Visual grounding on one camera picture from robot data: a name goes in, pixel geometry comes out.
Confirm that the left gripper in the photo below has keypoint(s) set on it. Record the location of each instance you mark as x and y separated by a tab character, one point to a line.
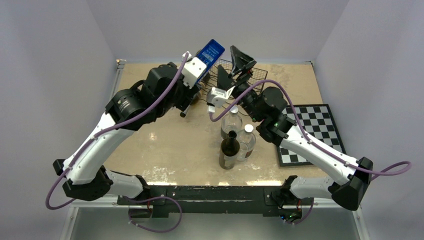
188	94

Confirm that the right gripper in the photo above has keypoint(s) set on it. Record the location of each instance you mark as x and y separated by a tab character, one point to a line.
241	63

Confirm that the black wire wine rack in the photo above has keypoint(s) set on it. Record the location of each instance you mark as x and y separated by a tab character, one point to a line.
215	78

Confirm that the blue square glass bottle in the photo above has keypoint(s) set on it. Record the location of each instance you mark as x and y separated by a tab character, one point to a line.
209	55

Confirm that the clear glass bottle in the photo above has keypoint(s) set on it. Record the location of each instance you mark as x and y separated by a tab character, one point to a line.
196	78

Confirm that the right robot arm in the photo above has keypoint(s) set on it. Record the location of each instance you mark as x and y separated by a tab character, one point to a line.
348	178

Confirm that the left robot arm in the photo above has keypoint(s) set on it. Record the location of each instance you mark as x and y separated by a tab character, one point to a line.
166	86

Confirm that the clear bottle silver cap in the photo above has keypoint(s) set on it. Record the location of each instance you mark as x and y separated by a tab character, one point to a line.
231	122

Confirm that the dark brown glass bottle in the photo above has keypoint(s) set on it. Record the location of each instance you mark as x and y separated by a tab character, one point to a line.
229	149

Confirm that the clear bottle white cap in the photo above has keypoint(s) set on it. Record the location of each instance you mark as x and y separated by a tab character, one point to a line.
247	141

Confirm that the black white chessboard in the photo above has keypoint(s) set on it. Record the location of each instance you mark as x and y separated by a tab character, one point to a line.
317	120

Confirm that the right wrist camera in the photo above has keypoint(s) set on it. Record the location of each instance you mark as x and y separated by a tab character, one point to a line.
216	97

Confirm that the black mounting base plate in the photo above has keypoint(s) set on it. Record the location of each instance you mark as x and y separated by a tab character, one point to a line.
269	201

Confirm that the aluminium table frame rail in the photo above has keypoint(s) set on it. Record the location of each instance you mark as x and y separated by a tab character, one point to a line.
87	179

